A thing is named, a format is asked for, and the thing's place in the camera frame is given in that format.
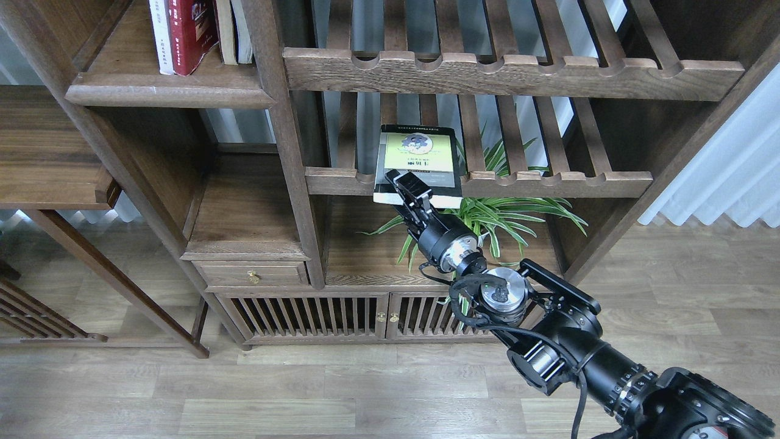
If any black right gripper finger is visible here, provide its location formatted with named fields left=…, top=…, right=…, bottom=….
left=385, top=170, right=434, bottom=217

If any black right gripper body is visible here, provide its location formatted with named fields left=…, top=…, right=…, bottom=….
left=399, top=204, right=480, bottom=273

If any black and yellow book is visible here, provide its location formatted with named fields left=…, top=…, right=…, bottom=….
left=373, top=124, right=463, bottom=209

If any red cover book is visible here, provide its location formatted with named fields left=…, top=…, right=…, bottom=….
left=168, top=0, right=218, bottom=76

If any white cover book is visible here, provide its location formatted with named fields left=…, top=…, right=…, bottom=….
left=149, top=0, right=175, bottom=75

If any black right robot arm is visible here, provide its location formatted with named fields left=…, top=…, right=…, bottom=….
left=386, top=170, right=775, bottom=438

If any green spider plant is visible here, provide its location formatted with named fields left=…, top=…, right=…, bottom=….
left=360, top=122, right=589, bottom=330

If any dark wooden bookshelf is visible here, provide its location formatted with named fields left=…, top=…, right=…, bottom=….
left=2, top=1, right=778, bottom=346

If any white upright book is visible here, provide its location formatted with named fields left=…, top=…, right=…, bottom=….
left=231, top=0, right=254, bottom=64

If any beige upright book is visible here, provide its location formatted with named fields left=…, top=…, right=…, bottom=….
left=213, top=0, right=238, bottom=66

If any white window curtain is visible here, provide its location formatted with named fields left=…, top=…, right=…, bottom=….
left=639, top=66, right=779, bottom=228

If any slatted wooden bench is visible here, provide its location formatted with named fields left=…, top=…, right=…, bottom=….
left=1, top=260, right=108, bottom=344

